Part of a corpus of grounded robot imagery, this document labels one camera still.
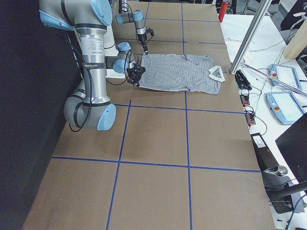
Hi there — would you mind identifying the orange black connector block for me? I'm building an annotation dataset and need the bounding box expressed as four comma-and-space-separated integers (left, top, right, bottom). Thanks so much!
240, 94, 250, 107
245, 111, 256, 127

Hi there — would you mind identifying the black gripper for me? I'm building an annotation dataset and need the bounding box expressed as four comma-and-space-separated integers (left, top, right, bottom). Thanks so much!
137, 34, 148, 55
127, 70, 144, 87

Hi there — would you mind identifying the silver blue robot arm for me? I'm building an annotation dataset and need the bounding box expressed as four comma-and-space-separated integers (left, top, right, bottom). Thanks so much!
39, 0, 145, 132
116, 0, 154, 55

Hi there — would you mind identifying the aluminium frame post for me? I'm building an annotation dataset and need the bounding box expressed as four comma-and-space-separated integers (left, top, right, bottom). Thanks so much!
230, 0, 272, 74

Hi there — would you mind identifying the blue teach pendant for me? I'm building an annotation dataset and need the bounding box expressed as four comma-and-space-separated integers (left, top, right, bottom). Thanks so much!
269, 64, 302, 91
265, 91, 305, 125

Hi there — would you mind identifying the black stand with metal knob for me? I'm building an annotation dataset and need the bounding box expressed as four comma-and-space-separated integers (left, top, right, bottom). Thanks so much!
261, 168, 307, 214

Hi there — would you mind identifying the beige wooden board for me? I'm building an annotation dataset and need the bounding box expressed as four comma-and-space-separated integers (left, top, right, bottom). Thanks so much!
283, 20, 307, 59

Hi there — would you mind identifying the black monitor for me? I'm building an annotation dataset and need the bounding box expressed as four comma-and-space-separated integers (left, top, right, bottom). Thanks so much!
275, 114, 307, 182

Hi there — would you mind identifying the black clamp tool on table edge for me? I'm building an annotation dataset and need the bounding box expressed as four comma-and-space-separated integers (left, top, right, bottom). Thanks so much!
235, 70, 252, 91

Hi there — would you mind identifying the lower blue teach pendant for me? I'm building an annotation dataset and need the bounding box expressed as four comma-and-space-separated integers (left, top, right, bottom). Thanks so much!
265, 91, 305, 125

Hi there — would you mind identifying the white mounting pillar with base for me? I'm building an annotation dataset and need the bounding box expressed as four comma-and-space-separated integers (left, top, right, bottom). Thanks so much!
103, 25, 125, 79

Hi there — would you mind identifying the blue white striped polo shirt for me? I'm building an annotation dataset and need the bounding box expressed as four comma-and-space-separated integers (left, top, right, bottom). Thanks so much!
139, 54, 225, 95

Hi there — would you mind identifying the upper blue teach pendant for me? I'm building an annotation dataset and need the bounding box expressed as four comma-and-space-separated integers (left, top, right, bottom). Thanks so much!
269, 64, 302, 91

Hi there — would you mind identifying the black box with white label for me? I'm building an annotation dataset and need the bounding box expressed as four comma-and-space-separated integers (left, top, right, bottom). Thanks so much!
251, 133, 279, 171

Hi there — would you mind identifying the red cylinder bottle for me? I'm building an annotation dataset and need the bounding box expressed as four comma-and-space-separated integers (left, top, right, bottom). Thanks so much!
218, 0, 229, 23

